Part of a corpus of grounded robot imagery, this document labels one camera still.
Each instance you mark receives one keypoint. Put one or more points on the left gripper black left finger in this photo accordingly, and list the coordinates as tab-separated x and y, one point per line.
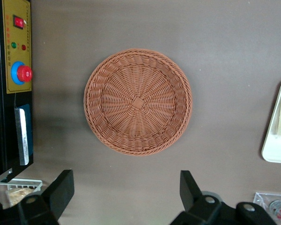
61	194

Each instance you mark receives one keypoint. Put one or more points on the clear acrylic bottle rack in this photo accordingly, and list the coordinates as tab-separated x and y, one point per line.
260	197

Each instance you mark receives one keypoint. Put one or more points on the beige plastic tray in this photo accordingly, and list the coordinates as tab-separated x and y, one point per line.
271	150

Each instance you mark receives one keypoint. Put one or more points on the wrapped cracker snack pack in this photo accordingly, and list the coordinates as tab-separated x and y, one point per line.
18	194

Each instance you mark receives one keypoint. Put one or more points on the yellow black control box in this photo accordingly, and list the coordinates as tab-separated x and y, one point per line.
16	23

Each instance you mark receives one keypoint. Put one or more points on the brown round wicker basket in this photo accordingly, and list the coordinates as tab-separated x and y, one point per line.
138	103

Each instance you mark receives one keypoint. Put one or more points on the red emergency stop button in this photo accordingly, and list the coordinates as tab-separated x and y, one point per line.
23	73

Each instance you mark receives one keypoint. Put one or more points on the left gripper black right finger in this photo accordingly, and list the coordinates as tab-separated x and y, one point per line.
189	192

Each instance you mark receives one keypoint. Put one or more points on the silver metal plate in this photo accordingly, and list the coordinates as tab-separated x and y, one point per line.
22	136

